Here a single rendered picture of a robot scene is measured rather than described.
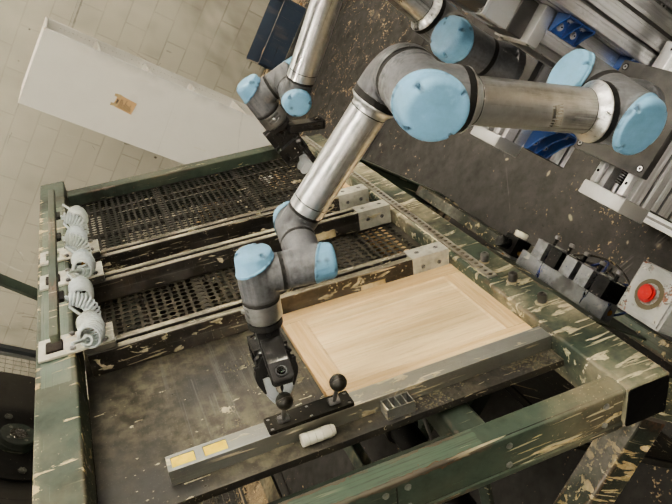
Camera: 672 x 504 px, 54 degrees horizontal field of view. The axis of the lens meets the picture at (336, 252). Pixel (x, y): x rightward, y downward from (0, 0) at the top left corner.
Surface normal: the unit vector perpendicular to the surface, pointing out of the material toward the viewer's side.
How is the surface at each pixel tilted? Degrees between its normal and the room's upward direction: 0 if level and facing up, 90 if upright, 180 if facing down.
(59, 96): 90
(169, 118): 90
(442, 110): 83
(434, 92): 84
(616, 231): 0
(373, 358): 55
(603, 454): 0
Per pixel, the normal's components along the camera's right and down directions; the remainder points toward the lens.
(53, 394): -0.11, -0.88
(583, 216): -0.83, -0.28
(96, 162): 0.35, 0.43
